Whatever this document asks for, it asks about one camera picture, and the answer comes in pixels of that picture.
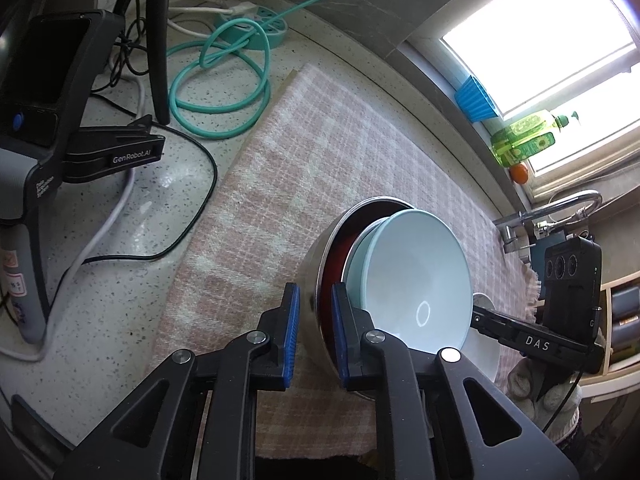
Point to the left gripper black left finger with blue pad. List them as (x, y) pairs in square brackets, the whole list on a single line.
[(194, 416)]

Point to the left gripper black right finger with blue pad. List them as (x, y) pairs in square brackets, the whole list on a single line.
[(437, 416)]

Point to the white plate grey leaf pattern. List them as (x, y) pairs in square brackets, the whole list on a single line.
[(483, 352)]

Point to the light blue ceramic bowl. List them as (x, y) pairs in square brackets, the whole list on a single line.
[(409, 272)]

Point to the large stainless steel bowl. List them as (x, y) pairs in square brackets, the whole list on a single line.
[(357, 219)]

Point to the red steel bowl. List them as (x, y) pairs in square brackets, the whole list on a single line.
[(332, 273)]

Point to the chrome kitchen faucet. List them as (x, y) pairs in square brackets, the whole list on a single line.
[(523, 229)]

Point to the white gloved right hand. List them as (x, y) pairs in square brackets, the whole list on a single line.
[(556, 411)]

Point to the wooden shelf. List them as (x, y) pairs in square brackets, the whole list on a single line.
[(619, 373)]

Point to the dark blue utensil holder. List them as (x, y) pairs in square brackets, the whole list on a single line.
[(537, 256)]

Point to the orange fruit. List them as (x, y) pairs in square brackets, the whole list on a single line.
[(519, 173)]

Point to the green dish soap bottle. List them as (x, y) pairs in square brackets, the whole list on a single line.
[(528, 136)]

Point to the blue ribbed plastic cup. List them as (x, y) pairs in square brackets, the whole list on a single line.
[(475, 102)]

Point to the pink checked cloth mat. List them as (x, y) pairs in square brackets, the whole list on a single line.
[(319, 150)]

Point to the black GenRobot gripper on stand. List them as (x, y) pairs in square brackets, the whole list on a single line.
[(44, 144)]

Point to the teal power strip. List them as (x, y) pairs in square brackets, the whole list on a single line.
[(261, 27)]

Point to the black tripod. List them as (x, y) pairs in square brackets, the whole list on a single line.
[(156, 16)]

